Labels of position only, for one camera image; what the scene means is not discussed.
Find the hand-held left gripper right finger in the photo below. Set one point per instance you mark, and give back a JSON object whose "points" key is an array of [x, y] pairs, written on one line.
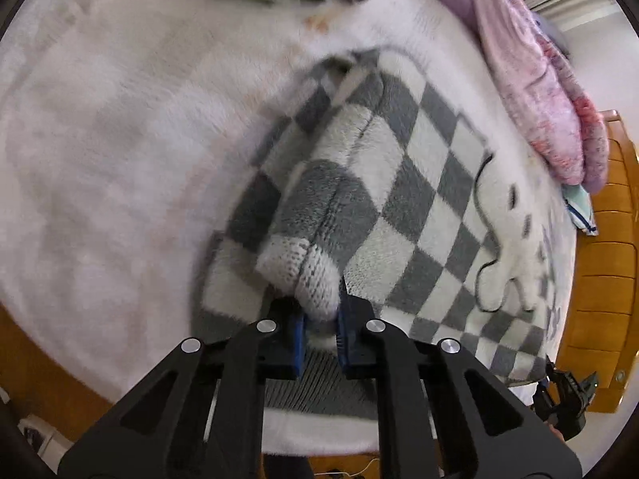
{"points": [[342, 340]]}

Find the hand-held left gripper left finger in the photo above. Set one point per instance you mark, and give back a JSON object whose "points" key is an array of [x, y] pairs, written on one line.
{"points": [[298, 342]]}

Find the grey white checkered sweater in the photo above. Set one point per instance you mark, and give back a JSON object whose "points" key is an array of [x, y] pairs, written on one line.
{"points": [[399, 184]]}

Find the wooden headboard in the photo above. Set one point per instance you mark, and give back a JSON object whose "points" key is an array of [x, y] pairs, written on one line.
{"points": [[606, 284]]}

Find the teal striped cloth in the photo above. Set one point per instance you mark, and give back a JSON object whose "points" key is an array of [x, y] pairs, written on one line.
{"points": [[581, 209]]}

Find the white fluffy blanket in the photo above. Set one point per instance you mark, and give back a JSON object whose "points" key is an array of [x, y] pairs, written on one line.
{"points": [[125, 159]]}

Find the white floor socket strip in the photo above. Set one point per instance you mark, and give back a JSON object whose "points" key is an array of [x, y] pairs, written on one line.
{"points": [[42, 434]]}

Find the pink floral quilt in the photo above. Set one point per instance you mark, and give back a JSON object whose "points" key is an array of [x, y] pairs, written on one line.
{"points": [[539, 85]]}

